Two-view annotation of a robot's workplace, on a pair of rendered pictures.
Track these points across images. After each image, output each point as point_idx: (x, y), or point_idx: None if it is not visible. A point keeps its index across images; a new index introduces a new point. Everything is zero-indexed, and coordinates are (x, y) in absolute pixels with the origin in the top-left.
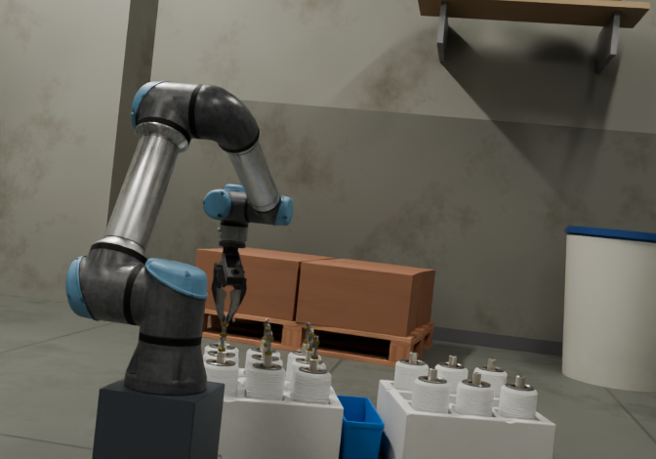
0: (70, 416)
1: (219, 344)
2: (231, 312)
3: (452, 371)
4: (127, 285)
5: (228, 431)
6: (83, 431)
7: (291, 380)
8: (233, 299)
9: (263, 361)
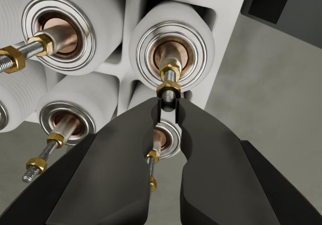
0: (297, 127)
1: (181, 63)
2: (143, 105)
3: None
4: None
5: None
6: (304, 81)
7: None
8: (127, 155)
9: None
